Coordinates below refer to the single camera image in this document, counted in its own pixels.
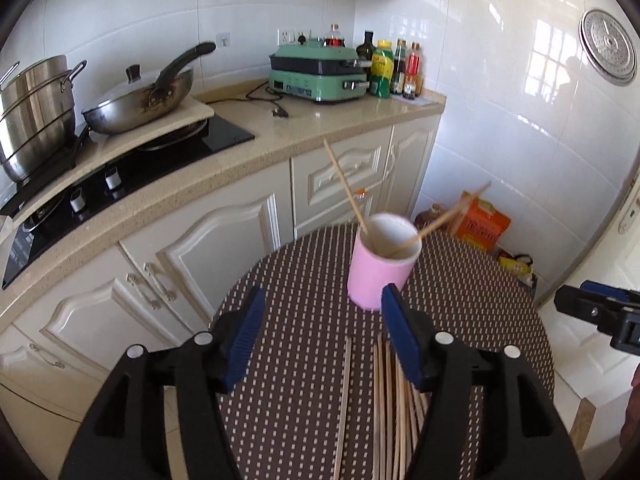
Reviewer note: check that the white wall switch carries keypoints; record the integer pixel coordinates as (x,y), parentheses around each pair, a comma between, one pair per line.
(223,39)

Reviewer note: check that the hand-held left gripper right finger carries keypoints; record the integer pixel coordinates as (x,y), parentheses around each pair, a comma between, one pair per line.
(402,340)

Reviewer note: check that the white paper sheet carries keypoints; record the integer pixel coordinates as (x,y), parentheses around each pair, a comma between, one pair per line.
(427,100)

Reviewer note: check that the pile of bamboo chopsticks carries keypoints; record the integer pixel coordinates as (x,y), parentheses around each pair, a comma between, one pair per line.
(387,410)

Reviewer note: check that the cream base cabinet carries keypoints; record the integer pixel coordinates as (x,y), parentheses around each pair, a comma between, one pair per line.
(225,240)

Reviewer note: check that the small dark sauce bottle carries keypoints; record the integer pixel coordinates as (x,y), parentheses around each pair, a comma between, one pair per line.
(410,89)

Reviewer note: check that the pink cup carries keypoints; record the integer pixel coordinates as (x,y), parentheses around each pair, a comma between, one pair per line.
(375,280)

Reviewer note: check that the yellow packet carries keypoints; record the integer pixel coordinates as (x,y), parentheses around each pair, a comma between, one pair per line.
(515,265)

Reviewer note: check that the white wall socket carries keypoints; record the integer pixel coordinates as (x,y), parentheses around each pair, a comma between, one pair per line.
(287,36)

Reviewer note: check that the dark glass oil bottle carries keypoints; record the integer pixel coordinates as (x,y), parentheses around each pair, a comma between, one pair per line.
(367,45)

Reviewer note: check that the cooktop knob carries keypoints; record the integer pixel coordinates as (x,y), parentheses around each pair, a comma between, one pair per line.
(113,179)
(77,201)

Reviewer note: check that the cream stone board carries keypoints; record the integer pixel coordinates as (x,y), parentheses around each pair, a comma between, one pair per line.
(150,132)

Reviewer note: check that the glass wok lid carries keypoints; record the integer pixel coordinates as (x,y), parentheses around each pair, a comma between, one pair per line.
(120,92)

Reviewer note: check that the beige stone countertop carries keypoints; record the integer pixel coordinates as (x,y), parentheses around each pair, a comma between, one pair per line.
(325,120)

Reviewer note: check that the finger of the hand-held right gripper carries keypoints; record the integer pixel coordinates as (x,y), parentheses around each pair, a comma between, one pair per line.
(590,310)
(610,294)

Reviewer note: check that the dark soy sauce bottle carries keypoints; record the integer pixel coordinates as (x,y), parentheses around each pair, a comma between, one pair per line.
(398,67)

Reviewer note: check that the large cooking oil bottle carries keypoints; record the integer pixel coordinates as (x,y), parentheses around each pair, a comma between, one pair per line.
(430,217)

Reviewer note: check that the red label sauce bottle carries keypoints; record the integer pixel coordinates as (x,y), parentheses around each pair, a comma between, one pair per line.
(413,62)

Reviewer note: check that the person's right forearm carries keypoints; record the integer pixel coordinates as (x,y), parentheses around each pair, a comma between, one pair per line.
(635,385)

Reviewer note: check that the orange rice bag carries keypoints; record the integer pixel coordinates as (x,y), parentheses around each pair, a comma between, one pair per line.
(482,227)

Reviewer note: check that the green electric grill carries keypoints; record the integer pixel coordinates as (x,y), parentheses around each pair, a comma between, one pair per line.
(300,80)

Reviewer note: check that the cola bottle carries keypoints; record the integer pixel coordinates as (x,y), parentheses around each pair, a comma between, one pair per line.
(334,39)

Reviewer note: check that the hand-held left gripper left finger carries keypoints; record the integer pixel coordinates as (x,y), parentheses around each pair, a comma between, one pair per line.
(247,340)

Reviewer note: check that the yellow green bottle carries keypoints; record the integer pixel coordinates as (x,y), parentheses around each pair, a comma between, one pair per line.
(381,70)

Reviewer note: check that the black glass cooktop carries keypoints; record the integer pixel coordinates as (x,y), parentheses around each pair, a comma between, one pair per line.
(220,135)

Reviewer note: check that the steel stockpot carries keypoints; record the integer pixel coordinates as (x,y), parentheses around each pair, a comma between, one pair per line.
(35,120)

